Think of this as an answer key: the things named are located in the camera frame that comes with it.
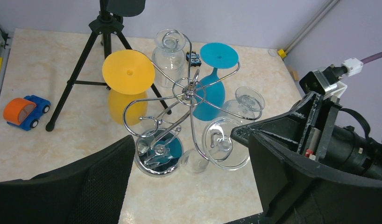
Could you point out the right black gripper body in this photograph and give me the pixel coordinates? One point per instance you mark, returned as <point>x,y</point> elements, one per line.
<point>319,125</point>

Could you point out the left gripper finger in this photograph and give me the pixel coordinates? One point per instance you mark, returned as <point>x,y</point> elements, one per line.
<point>88,191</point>

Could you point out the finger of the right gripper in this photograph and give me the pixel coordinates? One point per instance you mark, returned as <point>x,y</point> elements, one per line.
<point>290,129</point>
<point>296,190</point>

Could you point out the clear patterned short glass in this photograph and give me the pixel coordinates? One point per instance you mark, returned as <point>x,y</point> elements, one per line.
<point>247,103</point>

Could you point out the clear wine glass front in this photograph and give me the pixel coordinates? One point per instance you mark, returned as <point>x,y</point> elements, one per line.
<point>219,147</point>

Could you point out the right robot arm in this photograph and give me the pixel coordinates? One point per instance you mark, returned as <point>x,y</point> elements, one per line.
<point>350,150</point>

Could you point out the blue wine glass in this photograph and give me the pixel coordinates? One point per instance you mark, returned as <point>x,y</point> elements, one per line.
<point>218,56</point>

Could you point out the chrome wine glass rack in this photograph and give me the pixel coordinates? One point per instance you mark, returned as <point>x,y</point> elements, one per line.
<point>178,128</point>

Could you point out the yellow wine glass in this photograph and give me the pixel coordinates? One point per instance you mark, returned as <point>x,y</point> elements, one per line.
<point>129,74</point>

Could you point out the yellow corner clamp right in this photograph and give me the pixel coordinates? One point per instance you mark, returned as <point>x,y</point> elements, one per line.
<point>282,53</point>

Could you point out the blue orange toy car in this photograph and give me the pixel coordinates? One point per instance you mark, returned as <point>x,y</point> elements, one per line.
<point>24,113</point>

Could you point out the small black blue toy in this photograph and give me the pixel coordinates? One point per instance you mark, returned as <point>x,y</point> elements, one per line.
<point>193,58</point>

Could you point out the clear patterned glass at back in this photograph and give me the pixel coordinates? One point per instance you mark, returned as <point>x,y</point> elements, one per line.
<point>168,54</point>

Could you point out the black perforated music stand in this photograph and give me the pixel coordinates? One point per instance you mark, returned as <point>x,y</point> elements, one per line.
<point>108,22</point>

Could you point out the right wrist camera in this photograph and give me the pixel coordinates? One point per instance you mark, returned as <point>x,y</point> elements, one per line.
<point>327,81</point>

